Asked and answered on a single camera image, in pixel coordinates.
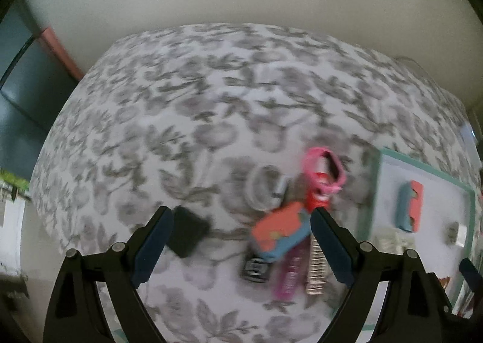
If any white charger cube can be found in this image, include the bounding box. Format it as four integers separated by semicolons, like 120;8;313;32
448;222;468;248

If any small coral blue toy block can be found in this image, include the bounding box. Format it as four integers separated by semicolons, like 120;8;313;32
395;180;424;232

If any beige staple strip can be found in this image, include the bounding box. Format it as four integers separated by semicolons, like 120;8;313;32
305;234;327;296

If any purple lighter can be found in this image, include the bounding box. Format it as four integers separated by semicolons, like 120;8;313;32
273;238;309;302

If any black rectangular box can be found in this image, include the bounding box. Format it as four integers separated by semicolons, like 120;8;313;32
167;206;210;259

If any large coral blue toy block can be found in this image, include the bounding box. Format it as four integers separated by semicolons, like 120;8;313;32
251;201;310;263

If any teal rimmed white tray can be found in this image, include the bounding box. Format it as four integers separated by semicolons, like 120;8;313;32
331;147;478;343

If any white device with blue light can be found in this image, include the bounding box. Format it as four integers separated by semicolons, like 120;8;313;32
460;121;482;170

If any white smartwatch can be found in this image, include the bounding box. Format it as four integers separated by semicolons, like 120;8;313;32
244;165;291;212

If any dark blue cabinet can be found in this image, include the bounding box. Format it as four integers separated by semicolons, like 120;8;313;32
1;0;78;180

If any grey floral tablecloth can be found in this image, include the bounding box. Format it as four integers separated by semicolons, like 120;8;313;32
30;23;480;342

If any red can with pink strap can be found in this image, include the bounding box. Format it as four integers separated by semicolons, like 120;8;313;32
302;147;346;213

